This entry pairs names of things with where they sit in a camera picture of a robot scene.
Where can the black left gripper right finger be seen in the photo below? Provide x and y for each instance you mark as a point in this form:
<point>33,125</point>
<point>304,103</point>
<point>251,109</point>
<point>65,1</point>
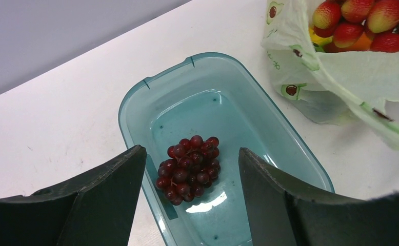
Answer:
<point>284,210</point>

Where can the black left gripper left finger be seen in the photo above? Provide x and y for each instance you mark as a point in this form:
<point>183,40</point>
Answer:
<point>96,207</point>

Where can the teal plastic tub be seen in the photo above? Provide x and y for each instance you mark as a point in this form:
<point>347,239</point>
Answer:
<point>211,94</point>

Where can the light green plastic bag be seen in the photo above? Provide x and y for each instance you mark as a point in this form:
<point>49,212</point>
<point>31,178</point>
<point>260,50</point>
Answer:
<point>329,88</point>

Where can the red fake grape bunch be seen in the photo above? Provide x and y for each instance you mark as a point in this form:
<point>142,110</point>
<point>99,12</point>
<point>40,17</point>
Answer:
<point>192,167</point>

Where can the yellow fake fruit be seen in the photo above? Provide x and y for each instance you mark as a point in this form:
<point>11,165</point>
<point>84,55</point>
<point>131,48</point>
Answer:
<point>318,39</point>

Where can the orange fake fruit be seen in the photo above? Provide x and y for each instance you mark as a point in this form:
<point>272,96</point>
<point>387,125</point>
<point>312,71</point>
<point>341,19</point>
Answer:
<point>363,44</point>

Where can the red yellow fake lychee bunch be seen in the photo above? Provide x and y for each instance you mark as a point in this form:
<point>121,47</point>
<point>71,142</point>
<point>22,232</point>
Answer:
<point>345,21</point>

